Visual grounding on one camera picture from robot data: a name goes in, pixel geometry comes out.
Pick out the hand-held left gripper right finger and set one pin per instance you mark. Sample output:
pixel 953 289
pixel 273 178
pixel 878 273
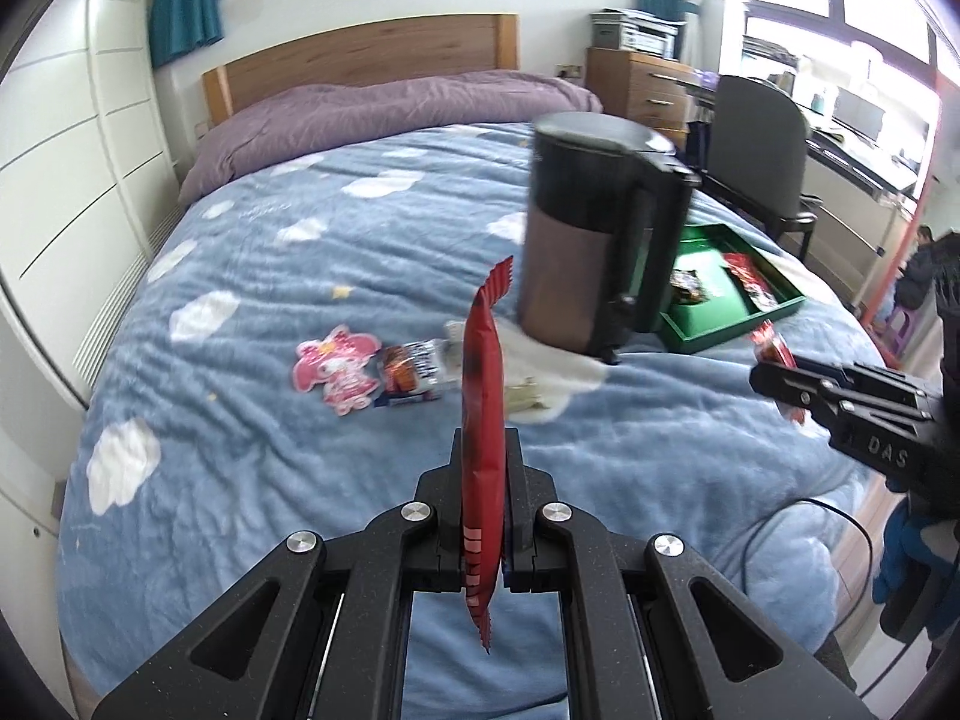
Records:
pixel 525 510

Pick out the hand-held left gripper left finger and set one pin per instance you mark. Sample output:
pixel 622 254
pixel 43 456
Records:
pixel 450 495

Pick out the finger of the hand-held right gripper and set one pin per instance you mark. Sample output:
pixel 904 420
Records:
pixel 795 386
pixel 870 379

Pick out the small red candy packet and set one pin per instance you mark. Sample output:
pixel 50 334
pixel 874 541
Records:
pixel 772 345

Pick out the green tray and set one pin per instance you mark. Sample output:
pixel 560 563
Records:
pixel 712 322

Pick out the dark red packet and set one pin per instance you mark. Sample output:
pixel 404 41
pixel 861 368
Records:
pixel 480 390

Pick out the red and white snack packet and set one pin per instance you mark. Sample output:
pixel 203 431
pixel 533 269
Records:
pixel 750 277

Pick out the brown oatmeal packet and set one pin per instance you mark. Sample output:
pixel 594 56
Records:
pixel 688 286

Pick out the purple stool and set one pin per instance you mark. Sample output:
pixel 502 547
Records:
pixel 904 326

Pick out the blue and black clothing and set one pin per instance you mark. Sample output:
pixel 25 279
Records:
pixel 900 562

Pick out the small olive green packet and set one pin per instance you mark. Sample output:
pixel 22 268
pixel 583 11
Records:
pixel 529 394

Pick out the orange and white snack packet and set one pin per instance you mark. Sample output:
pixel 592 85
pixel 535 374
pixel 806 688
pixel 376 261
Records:
pixel 405 371

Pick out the small white green packet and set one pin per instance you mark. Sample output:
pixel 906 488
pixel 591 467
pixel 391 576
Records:
pixel 454 337

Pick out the pink star-shaped packet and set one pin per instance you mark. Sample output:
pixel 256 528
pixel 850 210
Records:
pixel 334 364

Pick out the white desk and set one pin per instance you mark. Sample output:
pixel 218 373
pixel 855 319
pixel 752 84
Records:
pixel 840 195

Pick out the black chair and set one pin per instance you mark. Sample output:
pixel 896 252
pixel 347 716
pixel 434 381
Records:
pixel 757 142

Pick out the computer monitor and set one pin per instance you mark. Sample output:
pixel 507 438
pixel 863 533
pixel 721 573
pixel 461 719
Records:
pixel 859 112

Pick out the brown and black electric kettle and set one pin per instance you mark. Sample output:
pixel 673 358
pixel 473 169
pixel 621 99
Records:
pixel 570 240

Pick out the wooden dresser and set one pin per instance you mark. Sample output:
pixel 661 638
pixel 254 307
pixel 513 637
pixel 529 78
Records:
pixel 637 82

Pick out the white printer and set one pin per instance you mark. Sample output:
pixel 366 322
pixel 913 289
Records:
pixel 660 36

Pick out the purple pillow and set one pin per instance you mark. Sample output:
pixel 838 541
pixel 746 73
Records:
pixel 375 112

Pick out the grey storage box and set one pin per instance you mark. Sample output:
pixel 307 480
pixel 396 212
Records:
pixel 611 30

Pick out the wooden headboard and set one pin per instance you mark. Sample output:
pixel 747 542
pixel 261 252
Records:
pixel 360 52

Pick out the white wardrobe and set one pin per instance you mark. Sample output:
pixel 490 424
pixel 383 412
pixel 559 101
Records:
pixel 67 127

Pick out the wall socket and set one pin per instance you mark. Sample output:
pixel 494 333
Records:
pixel 571 71

